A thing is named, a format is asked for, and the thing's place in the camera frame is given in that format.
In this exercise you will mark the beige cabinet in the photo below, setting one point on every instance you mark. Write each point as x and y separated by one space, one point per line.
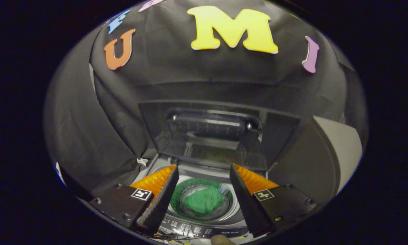
326 160

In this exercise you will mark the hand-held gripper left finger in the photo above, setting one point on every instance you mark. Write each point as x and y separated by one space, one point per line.
159 204

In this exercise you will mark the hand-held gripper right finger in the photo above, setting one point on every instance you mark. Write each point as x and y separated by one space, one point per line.
248 204

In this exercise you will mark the green polo shirt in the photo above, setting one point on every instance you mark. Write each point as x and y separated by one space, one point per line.
204 200

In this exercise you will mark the black backdrop cloth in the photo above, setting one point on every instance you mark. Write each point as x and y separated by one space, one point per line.
190 75

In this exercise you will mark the dark glass washing machine lid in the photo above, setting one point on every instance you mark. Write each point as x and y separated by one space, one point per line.
217 136

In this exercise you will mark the grey washing machine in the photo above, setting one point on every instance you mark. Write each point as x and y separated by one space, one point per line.
190 228

